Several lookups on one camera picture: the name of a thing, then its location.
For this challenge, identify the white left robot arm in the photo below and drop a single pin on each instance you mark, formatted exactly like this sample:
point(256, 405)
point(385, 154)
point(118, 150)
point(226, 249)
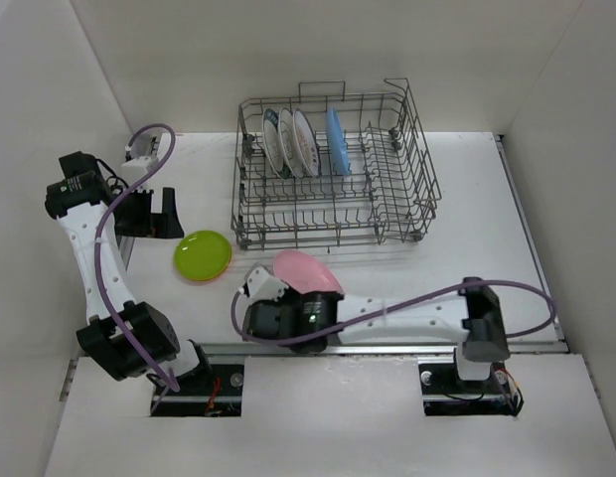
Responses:
point(69, 202)

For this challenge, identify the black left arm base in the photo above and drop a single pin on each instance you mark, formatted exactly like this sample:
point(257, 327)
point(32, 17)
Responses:
point(217, 393)

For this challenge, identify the front aluminium rail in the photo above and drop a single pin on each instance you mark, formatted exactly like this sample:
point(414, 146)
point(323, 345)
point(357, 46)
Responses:
point(248, 349)

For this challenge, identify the pink plate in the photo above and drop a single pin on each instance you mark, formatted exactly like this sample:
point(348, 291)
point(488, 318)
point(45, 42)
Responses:
point(304, 273)

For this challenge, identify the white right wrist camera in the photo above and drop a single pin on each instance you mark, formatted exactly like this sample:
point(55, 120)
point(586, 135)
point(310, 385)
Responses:
point(261, 284)

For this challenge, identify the white plate with green rim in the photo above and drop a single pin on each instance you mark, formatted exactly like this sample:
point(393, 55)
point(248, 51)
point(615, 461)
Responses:
point(271, 146)

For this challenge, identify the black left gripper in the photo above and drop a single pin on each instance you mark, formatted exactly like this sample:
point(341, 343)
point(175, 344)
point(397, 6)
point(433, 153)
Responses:
point(154, 225)

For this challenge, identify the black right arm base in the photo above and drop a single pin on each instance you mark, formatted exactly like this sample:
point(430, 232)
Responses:
point(444, 394)

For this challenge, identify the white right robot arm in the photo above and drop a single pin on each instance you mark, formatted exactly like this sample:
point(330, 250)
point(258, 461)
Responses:
point(468, 315)

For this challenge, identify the blue plate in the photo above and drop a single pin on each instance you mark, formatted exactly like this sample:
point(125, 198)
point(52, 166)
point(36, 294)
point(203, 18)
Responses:
point(337, 144)

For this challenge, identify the grey wire dish rack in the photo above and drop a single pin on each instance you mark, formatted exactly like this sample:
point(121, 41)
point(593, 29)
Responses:
point(391, 194)

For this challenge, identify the white blue-rimmed plate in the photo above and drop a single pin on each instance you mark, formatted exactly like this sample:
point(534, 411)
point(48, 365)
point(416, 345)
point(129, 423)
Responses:
point(286, 140)

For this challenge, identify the patterned white plate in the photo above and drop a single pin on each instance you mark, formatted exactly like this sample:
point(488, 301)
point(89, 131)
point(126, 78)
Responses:
point(306, 143)

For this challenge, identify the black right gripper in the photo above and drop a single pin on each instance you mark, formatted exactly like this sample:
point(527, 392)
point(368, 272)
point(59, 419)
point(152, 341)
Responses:
point(289, 292)

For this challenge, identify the orange plate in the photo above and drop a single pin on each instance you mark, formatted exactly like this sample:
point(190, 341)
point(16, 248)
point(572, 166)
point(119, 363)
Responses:
point(208, 281)

